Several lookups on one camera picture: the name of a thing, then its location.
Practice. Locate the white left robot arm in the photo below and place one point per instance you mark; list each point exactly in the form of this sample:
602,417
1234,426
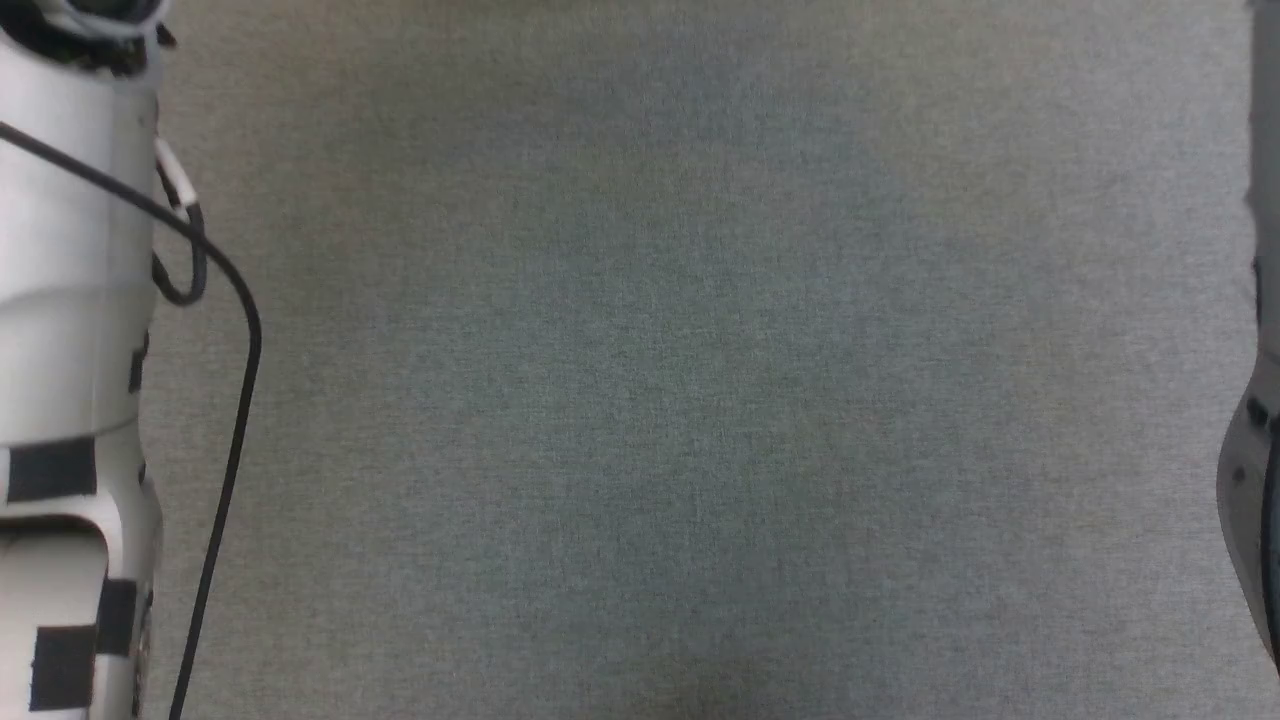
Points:
70,300

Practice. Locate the grey fabric sofa surface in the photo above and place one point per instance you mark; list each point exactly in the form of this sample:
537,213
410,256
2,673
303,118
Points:
700,380

